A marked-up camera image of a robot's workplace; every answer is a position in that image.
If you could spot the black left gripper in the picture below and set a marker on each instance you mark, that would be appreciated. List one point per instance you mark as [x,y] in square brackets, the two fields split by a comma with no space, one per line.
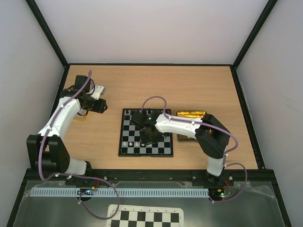
[100,108]

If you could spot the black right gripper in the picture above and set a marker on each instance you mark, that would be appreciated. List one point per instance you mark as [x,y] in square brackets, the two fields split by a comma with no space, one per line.
[150,136]

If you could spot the black grey chess board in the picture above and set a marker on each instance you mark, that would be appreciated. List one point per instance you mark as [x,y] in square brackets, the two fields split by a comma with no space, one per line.
[130,133]

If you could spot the gold metal tray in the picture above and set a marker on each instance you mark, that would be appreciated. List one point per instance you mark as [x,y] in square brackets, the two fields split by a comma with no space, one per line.
[189,114]

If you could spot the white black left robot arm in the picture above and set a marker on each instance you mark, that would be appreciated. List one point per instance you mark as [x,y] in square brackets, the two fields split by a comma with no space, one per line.
[46,150]

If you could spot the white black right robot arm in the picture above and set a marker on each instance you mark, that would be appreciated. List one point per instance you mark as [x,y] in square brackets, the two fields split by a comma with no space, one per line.
[210,134]

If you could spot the checkered calibration board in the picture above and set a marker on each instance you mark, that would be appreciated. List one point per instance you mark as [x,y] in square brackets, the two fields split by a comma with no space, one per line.
[141,216]

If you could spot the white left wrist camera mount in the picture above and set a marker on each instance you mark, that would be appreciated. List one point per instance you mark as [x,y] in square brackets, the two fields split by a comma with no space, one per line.
[98,91]

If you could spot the white slotted cable duct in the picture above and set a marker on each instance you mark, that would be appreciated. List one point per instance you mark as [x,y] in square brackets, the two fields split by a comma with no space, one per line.
[122,193]

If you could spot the black mounting rail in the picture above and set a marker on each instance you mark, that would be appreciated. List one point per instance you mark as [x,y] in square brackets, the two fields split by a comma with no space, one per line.
[196,177]

